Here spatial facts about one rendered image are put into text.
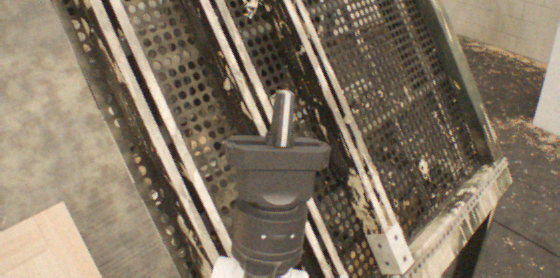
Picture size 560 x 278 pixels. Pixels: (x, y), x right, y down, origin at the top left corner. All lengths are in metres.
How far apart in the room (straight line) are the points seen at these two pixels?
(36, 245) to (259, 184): 0.46
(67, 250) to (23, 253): 0.07
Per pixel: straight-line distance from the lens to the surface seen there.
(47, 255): 0.90
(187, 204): 0.93
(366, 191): 1.26
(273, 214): 0.57
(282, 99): 0.54
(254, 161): 0.54
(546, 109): 4.21
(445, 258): 1.55
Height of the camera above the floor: 1.88
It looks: 29 degrees down
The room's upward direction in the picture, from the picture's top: straight up
